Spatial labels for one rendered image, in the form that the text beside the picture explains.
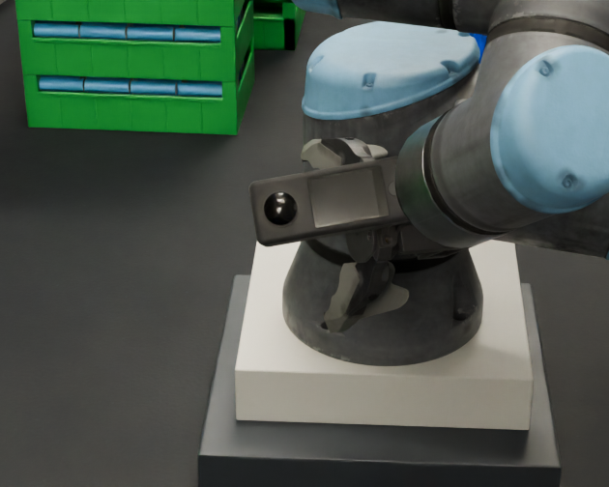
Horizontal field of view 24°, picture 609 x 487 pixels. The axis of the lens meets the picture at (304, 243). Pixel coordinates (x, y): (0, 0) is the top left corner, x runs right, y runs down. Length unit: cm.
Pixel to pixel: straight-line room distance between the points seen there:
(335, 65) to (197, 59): 78
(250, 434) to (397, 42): 37
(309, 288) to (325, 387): 9
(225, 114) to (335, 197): 100
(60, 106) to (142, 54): 15
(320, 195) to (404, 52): 25
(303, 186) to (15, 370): 59
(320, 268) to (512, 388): 20
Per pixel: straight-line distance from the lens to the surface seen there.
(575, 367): 150
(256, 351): 128
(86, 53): 198
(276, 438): 127
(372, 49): 121
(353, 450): 126
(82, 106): 201
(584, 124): 84
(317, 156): 110
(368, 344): 125
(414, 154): 93
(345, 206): 98
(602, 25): 87
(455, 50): 120
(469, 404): 127
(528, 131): 82
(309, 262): 128
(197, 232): 173
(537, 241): 120
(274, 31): 228
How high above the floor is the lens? 82
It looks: 29 degrees down
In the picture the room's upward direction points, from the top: straight up
